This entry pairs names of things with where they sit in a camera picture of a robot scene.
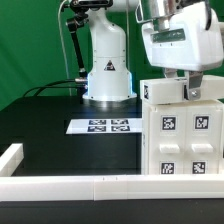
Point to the white cabinet top block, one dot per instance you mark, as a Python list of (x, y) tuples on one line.
[(174, 90)]

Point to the white U-shaped fence frame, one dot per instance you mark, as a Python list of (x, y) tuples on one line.
[(115, 187)]

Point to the white cabinet door panel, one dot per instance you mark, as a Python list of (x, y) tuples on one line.
[(166, 142), (203, 138)]

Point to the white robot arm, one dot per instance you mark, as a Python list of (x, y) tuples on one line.
[(109, 80)]

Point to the white marker base plate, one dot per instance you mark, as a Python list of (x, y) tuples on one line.
[(104, 126)]

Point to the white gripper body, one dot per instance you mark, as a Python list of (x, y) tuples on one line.
[(187, 45)]

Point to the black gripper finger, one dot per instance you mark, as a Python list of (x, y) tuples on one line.
[(170, 73), (193, 84)]

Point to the white cabinet body box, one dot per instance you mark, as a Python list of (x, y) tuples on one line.
[(147, 109)]

